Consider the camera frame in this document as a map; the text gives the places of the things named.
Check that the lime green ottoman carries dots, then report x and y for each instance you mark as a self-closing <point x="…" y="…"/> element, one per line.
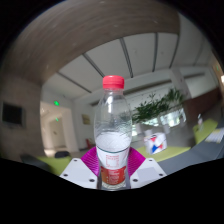
<point x="58" y="164"/>

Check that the red white blue polyhedron box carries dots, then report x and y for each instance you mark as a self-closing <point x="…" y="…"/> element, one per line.
<point x="155" y="144"/>

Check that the row of potted green plants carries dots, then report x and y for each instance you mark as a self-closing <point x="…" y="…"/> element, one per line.
<point x="150" y="110"/>

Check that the red floor bin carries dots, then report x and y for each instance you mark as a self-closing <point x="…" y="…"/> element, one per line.
<point x="90" y="144"/>

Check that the clear red-capped water bottle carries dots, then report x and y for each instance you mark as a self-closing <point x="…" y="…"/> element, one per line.
<point x="112" y="146"/>

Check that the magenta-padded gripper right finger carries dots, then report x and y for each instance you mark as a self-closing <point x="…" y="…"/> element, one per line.
<point x="136" y="161"/>

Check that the black wall monitor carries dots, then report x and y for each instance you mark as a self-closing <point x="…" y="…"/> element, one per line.
<point x="13" y="114"/>

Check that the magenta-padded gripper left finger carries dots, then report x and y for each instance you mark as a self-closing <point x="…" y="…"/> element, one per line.
<point x="89" y="161"/>

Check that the framed wall picture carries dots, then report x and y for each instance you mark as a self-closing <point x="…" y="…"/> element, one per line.
<point x="86" y="119"/>

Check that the yellow white booklet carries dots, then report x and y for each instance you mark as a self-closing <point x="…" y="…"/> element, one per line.
<point x="216" y="135"/>

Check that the green exit sign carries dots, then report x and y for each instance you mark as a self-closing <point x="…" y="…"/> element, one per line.
<point x="56" y="103"/>

